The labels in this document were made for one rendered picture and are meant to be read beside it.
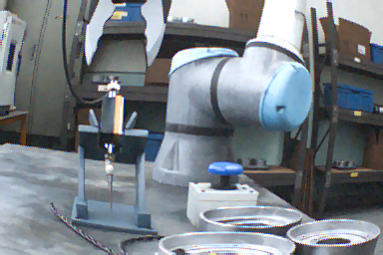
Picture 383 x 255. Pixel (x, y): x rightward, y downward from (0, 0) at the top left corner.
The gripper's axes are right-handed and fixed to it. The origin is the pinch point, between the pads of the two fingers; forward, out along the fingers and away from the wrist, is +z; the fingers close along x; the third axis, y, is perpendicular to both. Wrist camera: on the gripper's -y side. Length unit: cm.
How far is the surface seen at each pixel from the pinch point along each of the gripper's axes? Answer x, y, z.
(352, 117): -202, 313, 6
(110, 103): 0.4, -1.3, 5.5
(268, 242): -12.4, -23.6, 15.4
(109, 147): 0.2, -2.8, 10.3
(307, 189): -162, 321, 70
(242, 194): -14.8, -3.6, 14.5
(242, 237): -10.4, -21.9, 15.2
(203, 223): -8.2, -16.1, 15.1
